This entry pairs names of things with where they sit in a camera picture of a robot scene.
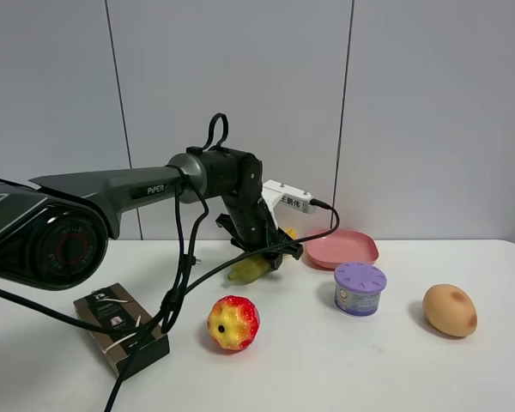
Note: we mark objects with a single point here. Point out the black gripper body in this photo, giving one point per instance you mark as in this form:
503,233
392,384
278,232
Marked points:
251,225

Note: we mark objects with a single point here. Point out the toy corn cob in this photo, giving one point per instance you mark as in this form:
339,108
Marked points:
249,270

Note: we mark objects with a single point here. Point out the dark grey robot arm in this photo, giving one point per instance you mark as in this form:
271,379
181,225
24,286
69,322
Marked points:
54,231

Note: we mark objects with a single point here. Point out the pink plastic plate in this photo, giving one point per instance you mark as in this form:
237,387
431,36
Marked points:
340,247

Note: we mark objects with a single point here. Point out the red yellow toy strawberry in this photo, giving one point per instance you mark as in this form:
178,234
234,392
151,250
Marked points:
233,323

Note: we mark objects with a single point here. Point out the purple lidded white can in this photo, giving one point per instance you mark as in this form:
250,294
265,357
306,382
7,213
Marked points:
358,288

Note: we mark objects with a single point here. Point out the brown coffee capsule box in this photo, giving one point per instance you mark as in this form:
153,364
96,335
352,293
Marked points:
115,309

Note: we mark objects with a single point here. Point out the tan spotted toy potato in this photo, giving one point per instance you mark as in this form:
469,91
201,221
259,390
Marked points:
450,310

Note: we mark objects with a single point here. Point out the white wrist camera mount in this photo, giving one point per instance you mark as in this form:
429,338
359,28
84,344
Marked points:
274,193

